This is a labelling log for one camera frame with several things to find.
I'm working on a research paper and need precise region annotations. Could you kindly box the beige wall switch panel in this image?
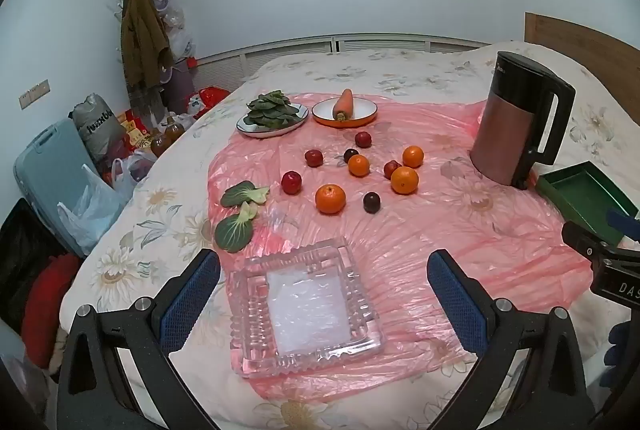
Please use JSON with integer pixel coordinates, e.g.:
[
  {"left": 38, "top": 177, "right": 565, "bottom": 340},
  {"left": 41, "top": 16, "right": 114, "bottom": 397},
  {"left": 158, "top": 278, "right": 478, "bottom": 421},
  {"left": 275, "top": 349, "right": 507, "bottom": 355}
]
[{"left": 19, "top": 79, "right": 51, "bottom": 110}]

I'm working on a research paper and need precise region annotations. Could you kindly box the purple bin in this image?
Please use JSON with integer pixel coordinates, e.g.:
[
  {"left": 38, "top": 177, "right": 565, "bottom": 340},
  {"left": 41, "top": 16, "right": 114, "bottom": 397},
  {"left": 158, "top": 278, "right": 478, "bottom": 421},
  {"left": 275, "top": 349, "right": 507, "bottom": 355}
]
[{"left": 167, "top": 59, "right": 197, "bottom": 111}]

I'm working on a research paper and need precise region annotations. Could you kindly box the person's right hand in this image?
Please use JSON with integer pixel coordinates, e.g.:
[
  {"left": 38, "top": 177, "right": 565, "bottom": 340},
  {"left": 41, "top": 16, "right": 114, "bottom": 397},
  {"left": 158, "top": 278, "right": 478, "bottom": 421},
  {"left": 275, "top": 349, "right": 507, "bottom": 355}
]
[{"left": 605, "top": 317, "right": 640, "bottom": 391}]

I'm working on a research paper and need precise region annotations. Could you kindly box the carrot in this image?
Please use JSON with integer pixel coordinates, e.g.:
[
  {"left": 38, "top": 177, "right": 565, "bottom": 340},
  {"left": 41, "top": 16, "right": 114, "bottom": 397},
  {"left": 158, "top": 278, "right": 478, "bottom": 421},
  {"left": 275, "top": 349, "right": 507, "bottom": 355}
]
[{"left": 332, "top": 89, "right": 355, "bottom": 121}]

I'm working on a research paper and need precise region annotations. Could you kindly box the square clear glass dish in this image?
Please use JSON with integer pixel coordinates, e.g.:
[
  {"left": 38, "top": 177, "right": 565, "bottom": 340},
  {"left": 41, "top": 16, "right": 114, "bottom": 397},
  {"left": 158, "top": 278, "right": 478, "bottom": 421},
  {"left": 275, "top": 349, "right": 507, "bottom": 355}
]
[{"left": 227, "top": 237, "right": 386, "bottom": 378}]

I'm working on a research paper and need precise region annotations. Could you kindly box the floral bedspread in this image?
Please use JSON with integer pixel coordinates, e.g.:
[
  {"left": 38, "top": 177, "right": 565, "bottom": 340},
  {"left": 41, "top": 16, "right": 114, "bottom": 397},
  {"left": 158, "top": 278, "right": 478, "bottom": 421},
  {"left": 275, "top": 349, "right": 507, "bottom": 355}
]
[{"left": 57, "top": 41, "right": 640, "bottom": 430}]

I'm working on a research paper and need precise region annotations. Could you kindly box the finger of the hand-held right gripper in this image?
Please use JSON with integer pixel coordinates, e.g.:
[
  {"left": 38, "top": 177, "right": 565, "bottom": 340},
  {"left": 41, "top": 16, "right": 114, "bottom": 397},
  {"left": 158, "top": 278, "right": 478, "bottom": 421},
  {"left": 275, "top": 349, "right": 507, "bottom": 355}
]
[
  {"left": 561, "top": 220, "right": 640, "bottom": 272},
  {"left": 606, "top": 209, "right": 640, "bottom": 244}
]

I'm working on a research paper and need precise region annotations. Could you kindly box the bok choy leaf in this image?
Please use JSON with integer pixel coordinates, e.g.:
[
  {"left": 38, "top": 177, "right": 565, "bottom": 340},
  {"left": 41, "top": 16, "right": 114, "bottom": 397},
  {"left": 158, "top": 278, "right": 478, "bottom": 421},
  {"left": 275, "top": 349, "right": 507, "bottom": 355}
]
[
  {"left": 215, "top": 203, "right": 260, "bottom": 254},
  {"left": 220, "top": 181, "right": 271, "bottom": 207}
]

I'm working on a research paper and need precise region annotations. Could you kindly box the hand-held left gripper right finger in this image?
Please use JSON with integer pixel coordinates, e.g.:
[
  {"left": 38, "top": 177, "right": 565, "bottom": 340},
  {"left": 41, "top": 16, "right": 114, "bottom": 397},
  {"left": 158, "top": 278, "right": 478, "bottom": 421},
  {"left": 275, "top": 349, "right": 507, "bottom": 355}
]
[{"left": 426, "top": 249, "right": 596, "bottom": 430}]

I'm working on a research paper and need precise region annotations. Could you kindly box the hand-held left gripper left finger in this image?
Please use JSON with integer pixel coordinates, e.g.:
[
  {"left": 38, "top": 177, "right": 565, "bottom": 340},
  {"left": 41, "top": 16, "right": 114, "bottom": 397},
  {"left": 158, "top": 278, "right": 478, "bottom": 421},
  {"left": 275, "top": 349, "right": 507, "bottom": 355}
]
[{"left": 56, "top": 249, "right": 222, "bottom": 430}]

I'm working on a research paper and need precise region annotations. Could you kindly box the white plastic bag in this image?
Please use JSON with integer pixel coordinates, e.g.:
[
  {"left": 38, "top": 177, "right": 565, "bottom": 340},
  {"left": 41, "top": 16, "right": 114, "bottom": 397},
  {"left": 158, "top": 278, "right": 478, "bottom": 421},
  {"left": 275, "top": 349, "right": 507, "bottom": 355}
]
[
  {"left": 57, "top": 164, "right": 133, "bottom": 256},
  {"left": 111, "top": 149, "right": 157, "bottom": 191}
]

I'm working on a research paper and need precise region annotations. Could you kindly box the red bag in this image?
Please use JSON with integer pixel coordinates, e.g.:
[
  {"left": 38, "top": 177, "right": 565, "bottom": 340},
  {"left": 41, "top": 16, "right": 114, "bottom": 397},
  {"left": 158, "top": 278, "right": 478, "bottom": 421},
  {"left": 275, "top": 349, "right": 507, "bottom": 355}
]
[{"left": 187, "top": 87, "right": 231, "bottom": 118}]

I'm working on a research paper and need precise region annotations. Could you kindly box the red cloth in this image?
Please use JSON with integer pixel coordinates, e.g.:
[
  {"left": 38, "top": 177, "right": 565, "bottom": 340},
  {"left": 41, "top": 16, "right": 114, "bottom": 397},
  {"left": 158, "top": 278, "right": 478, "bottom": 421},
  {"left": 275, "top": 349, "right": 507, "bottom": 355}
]
[{"left": 21, "top": 254, "right": 83, "bottom": 368}]

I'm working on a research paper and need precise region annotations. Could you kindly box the pile of green leaves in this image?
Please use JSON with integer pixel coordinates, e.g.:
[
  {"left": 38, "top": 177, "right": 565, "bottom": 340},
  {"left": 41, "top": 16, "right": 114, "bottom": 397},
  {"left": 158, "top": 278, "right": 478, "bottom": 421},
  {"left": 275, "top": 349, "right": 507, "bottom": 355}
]
[{"left": 246, "top": 91, "right": 301, "bottom": 131}]

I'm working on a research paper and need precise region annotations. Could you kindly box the olive green coat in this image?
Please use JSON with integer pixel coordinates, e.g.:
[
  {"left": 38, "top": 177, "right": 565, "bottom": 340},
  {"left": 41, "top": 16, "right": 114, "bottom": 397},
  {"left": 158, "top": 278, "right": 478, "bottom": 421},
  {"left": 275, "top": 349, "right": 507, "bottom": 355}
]
[{"left": 120, "top": 0, "right": 175, "bottom": 91}]

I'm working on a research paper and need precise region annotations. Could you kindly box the white plate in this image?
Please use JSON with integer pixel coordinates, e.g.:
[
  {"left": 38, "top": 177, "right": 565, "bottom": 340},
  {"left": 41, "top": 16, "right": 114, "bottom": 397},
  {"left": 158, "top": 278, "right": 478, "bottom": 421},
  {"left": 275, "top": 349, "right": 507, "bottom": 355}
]
[{"left": 236, "top": 103, "right": 309, "bottom": 139}]

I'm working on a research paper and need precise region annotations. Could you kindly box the black bag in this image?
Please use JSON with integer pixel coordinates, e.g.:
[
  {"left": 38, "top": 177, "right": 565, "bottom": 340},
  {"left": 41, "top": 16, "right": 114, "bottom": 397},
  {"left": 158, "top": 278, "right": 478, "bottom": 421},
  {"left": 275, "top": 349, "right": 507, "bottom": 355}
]
[{"left": 0, "top": 197, "right": 66, "bottom": 336}]

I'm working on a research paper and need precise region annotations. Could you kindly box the pink plastic sheet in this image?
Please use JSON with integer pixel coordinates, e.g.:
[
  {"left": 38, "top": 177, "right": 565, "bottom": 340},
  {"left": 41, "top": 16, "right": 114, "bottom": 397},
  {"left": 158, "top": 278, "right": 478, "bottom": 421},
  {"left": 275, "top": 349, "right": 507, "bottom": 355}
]
[{"left": 206, "top": 93, "right": 593, "bottom": 401}]

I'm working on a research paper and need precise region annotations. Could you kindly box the light blue suitcase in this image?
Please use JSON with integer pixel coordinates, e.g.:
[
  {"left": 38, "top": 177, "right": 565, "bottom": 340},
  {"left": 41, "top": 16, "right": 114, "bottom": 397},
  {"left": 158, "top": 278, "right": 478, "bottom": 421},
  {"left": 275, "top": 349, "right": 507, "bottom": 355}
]
[{"left": 13, "top": 117, "right": 108, "bottom": 256}]

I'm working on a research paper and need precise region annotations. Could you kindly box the green tray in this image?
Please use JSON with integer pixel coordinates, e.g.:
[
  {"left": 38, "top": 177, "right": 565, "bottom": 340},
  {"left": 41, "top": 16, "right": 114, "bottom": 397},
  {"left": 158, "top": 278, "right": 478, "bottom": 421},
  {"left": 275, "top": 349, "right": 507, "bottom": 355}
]
[{"left": 536, "top": 161, "right": 640, "bottom": 247}]

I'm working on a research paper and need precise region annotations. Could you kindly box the orange rimmed plate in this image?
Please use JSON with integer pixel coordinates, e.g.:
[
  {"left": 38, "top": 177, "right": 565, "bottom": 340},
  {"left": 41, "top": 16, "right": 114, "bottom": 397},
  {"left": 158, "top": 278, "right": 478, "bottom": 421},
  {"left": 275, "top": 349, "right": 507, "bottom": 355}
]
[{"left": 311, "top": 96, "right": 379, "bottom": 128}]

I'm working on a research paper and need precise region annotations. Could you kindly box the grey printed bag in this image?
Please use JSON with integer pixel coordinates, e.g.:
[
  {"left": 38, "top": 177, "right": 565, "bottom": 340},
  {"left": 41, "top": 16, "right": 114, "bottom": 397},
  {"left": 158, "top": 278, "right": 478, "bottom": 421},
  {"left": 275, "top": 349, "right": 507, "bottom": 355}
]
[{"left": 70, "top": 93, "right": 127, "bottom": 161}]

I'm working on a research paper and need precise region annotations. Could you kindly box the copper and black electric kettle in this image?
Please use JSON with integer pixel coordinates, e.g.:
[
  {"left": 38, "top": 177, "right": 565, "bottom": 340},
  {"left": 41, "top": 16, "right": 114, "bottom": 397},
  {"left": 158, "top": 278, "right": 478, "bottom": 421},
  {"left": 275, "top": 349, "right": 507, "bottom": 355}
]
[{"left": 468, "top": 51, "right": 576, "bottom": 190}]

